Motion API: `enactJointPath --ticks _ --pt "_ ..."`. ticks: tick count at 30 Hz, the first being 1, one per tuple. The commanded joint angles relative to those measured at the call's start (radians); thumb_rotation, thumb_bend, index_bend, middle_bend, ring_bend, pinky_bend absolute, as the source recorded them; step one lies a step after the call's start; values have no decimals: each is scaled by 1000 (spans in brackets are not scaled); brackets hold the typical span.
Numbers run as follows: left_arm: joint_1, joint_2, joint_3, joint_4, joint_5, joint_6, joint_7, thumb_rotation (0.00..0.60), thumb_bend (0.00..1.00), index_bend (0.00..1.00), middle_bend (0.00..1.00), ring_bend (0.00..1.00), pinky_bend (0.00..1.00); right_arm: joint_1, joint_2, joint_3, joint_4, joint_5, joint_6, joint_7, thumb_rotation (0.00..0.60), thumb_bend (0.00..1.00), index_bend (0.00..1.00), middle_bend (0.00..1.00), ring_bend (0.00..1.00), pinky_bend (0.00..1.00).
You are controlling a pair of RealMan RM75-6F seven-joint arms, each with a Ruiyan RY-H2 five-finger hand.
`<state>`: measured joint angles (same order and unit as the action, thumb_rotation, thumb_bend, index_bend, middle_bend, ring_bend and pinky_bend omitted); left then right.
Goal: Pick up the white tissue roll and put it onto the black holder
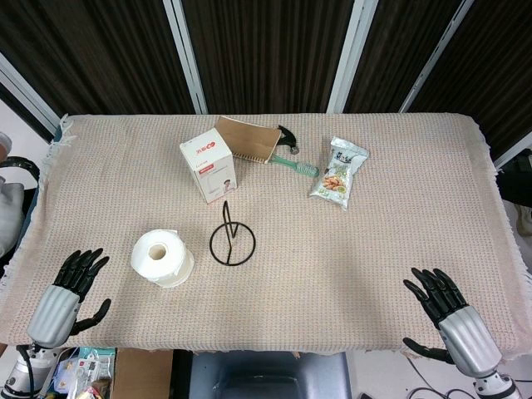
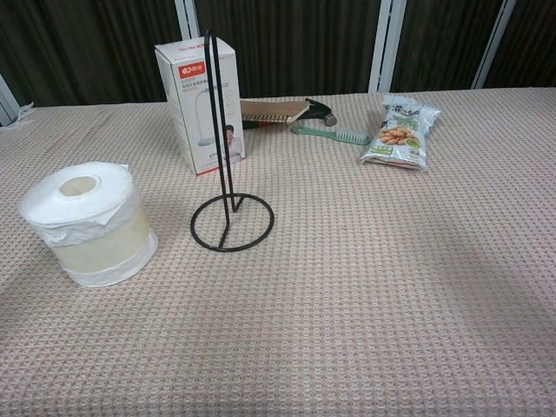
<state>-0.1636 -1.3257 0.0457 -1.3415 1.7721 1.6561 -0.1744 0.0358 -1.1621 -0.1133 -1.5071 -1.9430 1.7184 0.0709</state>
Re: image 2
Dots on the white lamp product box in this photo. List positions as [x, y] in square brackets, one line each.
[191, 100]

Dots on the dark pleated curtain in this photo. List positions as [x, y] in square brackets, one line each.
[295, 43]

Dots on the green plastic brush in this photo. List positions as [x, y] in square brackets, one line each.
[347, 136]

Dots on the snack nuts bag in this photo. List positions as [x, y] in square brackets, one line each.
[401, 134]

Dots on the white paper towel roll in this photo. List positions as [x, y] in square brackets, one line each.
[87, 236]

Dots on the white metal frame post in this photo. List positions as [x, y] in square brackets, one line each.
[6, 102]
[388, 43]
[187, 17]
[493, 43]

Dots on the beige waffle tablecloth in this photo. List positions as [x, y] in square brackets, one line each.
[330, 282]

